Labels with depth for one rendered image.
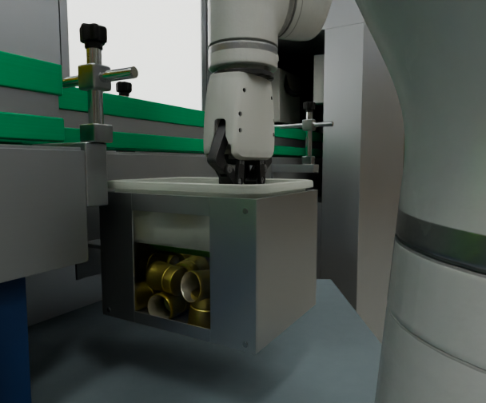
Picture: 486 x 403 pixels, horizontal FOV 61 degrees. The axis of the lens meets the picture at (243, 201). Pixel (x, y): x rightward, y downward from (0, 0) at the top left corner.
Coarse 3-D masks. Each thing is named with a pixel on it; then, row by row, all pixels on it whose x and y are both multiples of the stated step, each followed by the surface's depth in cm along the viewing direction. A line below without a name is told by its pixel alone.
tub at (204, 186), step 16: (128, 192) 49; (144, 192) 48; (160, 192) 47; (176, 192) 45; (192, 192) 43; (208, 192) 42; (224, 192) 41; (240, 192) 40; (256, 192) 41; (272, 192) 42; (288, 192) 48
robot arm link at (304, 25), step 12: (300, 0) 49; (312, 0) 49; (324, 0) 50; (300, 12) 49; (312, 12) 50; (324, 12) 51; (300, 24) 50; (312, 24) 51; (288, 36) 52; (300, 36) 52; (312, 36) 53
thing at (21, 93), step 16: (0, 64) 38; (16, 64) 39; (32, 64) 40; (48, 64) 42; (0, 80) 38; (16, 80) 39; (32, 80) 40; (48, 80) 42; (0, 96) 38; (16, 96) 39; (32, 96) 41; (48, 96) 42; (0, 112) 38; (16, 112) 39; (32, 112) 41; (48, 112) 42; (0, 128) 38; (16, 128) 39; (32, 128) 40; (48, 128) 42
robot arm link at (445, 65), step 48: (384, 0) 16; (432, 0) 14; (480, 0) 13; (384, 48) 18; (432, 48) 15; (480, 48) 14; (432, 96) 16; (480, 96) 14; (432, 144) 17; (480, 144) 15; (432, 192) 17; (480, 192) 15; (432, 240) 17; (480, 240) 15
